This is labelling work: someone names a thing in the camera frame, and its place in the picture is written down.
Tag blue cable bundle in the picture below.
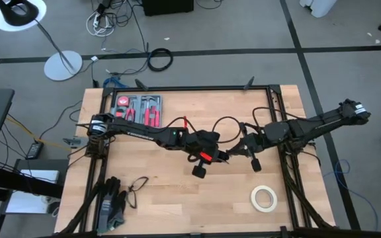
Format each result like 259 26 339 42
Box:
102 75 122 89

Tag long blue floor cable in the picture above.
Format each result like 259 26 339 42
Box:
321 159 380 232

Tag black grey work glove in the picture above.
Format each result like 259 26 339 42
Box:
110 190 128 229
97 176 121 234

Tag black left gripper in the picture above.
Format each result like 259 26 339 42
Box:
189 140 232 165

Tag red handled pliers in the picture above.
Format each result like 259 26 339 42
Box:
124 100 137 124

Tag grey tool tray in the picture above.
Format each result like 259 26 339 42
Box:
110 95 163 129

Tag silver mounting plate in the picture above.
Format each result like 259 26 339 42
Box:
62 137 83 149

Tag black angled bracket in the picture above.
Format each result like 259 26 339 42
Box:
134 78 149 92
243 75 255 91

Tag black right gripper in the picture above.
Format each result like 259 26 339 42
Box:
226 132 267 158

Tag small hammer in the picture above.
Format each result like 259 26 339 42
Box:
141 96 159 110

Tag black floor box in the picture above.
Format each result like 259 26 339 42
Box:
142 0 195 17

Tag coiled black floor cable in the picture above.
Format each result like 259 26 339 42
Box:
147 47 175 73

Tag white tape roll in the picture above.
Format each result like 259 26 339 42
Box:
250 184 278 214

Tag safety glasses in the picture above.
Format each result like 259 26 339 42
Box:
126 176 149 210

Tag yellow floor cable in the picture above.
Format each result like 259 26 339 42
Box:
4 114 73 152

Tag black floor cable tangle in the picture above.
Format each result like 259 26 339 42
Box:
89 0 153 79

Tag black aluminium table frame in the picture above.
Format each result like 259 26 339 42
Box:
56 84 340 238

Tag black power adapter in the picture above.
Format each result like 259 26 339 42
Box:
25 141 45 161

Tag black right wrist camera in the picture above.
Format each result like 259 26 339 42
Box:
249 157 263 173

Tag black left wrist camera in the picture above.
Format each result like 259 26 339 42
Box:
191 164 208 180

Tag red tape measure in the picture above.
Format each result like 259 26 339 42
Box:
116 95 130 108

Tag white floor object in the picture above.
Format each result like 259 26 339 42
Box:
298 0 339 19

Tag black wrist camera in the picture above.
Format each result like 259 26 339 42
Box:
191 164 208 180
249 157 263 173

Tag ring light floor stand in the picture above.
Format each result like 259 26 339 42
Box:
0 0 83 82

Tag grey white computer case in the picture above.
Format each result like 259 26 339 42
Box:
4 158 70 216

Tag white power strip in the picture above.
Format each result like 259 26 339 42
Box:
85 9 116 38

